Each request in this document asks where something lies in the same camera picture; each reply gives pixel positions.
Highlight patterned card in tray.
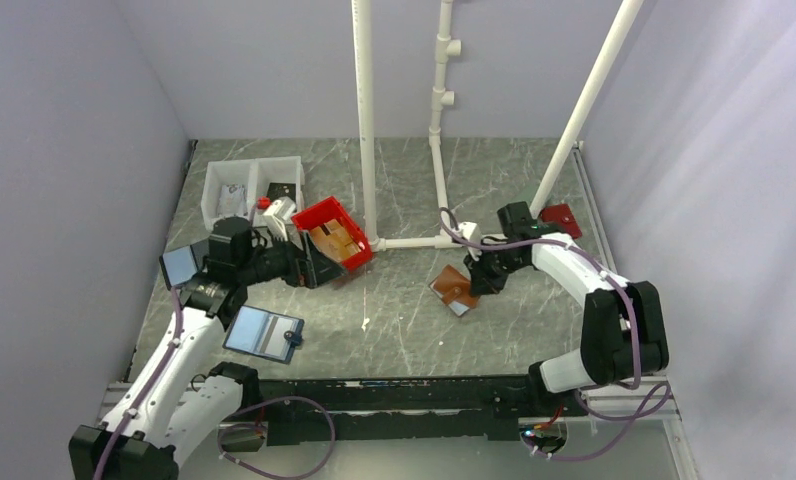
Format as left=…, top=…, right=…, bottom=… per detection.
left=217, top=184, right=247, bottom=217

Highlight grey blue card holder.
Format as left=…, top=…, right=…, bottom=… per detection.
left=159, top=240, right=208, bottom=290

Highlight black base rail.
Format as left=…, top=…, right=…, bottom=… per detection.
left=204, top=362, right=586, bottom=446

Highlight white PVC pipe frame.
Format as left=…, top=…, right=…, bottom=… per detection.
left=350, top=0, right=643, bottom=252

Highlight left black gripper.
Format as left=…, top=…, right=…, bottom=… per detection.
left=238, top=229, right=347, bottom=289

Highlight brown items in bin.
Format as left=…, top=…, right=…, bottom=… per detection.
left=309, top=219, right=360, bottom=263

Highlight brown leather card holder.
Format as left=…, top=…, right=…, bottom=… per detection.
left=429, top=265, right=479, bottom=317

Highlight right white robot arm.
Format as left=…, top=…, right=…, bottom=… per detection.
left=455, top=202, right=670, bottom=415

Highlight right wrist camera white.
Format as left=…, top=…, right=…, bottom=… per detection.
left=457, top=222, right=482, bottom=252

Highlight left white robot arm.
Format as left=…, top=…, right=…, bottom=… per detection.
left=68, top=217, right=347, bottom=479

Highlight white divided tray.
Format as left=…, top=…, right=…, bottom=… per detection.
left=200, top=156, right=305, bottom=231

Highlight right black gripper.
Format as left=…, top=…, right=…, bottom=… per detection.
left=464, top=241, right=527, bottom=296

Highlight red card holder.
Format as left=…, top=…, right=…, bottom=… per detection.
left=540, top=203, right=583, bottom=239

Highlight red plastic bin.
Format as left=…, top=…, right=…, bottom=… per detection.
left=291, top=196, right=373, bottom=272

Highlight black card in tray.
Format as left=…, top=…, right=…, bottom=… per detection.
left=265, top=182, right=299, bottom=203

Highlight blue card holder open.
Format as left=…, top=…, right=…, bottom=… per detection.
left=223, top=306, right=305, bottom=364

